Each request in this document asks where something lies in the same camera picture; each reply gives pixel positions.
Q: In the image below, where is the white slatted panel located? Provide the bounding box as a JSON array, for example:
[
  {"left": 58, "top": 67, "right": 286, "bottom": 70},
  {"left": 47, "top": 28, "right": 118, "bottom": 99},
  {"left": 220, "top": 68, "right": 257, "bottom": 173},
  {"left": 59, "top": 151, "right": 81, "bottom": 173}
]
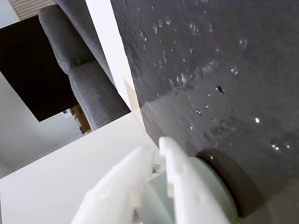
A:
[{"left": 9, "top": 0, "right": 59, "bottom": 22}]

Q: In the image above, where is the grey fabric chair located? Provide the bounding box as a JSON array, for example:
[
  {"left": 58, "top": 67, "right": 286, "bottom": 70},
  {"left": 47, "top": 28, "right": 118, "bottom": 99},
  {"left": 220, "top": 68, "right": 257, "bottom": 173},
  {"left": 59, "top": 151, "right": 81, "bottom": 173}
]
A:
[{"left": 38, "top": 0, "right": 132, "bottom": 131}]

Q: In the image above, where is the black flat panel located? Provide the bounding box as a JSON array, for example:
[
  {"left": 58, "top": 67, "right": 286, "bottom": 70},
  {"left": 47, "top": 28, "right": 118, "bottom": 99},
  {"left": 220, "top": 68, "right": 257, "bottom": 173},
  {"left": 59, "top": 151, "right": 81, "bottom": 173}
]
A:
[{"left": 0, "top": 15, "right": 80, "bottom": 123}]

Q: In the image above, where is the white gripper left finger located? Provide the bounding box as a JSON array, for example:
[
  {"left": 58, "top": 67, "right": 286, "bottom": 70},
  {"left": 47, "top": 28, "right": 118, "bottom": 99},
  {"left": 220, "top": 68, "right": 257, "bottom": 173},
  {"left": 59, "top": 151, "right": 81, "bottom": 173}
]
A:
[{"left": 70, "top": 144, "right": 160, "bottom": 224}]

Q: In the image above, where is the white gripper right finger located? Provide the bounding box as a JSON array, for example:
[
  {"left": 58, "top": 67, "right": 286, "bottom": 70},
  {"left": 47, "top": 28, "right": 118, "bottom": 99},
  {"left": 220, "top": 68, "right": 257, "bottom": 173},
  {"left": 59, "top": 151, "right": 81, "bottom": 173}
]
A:
[{"left": 158, "top": 136, "right": 232, "bottom": 224}]

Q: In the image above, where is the brown cardboard box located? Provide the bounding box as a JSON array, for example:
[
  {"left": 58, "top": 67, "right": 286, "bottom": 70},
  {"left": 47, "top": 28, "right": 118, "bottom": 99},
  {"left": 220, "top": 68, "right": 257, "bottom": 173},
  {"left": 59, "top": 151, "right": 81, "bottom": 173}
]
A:
[{"left": 70, "top": 104, "right": 92, "bottom": 135}]

